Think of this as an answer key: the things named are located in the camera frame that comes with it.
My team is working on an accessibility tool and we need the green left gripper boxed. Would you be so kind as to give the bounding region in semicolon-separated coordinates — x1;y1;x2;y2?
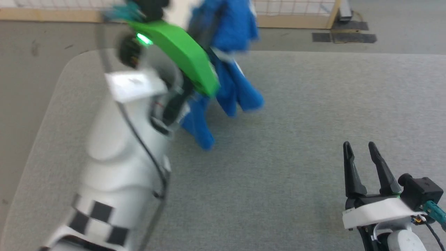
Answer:
126;16;221;98

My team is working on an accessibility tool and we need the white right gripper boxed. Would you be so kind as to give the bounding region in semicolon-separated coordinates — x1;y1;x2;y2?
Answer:
341;141;428;251

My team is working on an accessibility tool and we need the blue garment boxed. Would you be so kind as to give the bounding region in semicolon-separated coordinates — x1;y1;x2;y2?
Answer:
180;0;265;151

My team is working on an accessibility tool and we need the grey fabric covered table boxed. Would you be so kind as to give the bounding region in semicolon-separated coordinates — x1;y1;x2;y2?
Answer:
0;49;446;251

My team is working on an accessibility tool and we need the long black floor tape patch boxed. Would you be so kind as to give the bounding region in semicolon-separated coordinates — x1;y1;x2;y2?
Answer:
312;32;377;44

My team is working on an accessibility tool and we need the grey metal stand foot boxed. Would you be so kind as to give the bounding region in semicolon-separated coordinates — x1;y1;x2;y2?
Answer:
339;0;354;23

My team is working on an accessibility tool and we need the short black floor tape patch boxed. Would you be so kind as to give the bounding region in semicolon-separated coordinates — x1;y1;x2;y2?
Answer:
331;21;369;31

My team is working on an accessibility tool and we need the lemon pattern grid panel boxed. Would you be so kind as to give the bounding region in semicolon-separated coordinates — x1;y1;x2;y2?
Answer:
0;0;343;30

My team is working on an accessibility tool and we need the teal right camera connector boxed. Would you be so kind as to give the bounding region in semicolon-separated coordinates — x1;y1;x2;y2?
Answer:
423;201;446;231

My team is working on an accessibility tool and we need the teal camera connector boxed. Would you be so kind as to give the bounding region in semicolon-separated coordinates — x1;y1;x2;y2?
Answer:
423;201;446;231
104;3;141;22

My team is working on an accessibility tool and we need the teal left camera connector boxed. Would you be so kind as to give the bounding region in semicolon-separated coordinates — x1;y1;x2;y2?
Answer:
104;3;141;22

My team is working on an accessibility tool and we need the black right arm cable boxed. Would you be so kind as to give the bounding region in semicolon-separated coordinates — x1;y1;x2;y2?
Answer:
424;222;445;251

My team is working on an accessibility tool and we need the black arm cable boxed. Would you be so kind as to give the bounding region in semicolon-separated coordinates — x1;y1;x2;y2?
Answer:
424;222;445;251
98;24;169;201

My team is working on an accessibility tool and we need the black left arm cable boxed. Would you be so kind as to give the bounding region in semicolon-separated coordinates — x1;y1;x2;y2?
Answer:
98;24;169;201

